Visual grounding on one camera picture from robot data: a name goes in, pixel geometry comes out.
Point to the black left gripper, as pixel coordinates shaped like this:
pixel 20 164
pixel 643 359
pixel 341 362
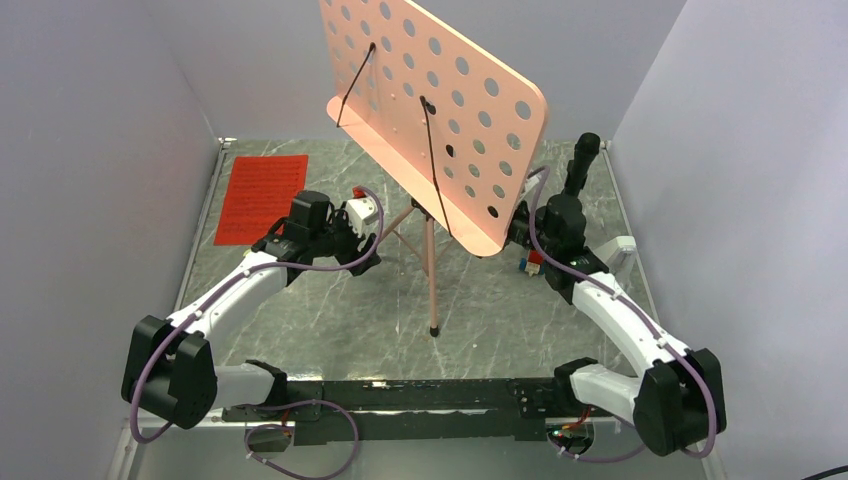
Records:
pixel 353 253

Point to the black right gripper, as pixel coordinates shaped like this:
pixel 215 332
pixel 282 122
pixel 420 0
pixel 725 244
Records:
pixel 520 208

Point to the red sheet music page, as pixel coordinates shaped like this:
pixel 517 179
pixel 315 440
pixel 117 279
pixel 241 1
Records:
pixel 259 192

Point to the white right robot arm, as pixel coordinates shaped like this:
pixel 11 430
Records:
pixel 674 399

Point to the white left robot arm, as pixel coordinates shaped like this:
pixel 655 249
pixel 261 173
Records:
pixel 171 370

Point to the red blue toy block car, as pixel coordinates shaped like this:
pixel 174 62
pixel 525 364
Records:
pixel 532 263

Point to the black recorder on round base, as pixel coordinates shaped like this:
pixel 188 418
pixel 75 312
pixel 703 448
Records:
pixel 586 149

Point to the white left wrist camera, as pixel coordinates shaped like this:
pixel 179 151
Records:
pixel 362 210

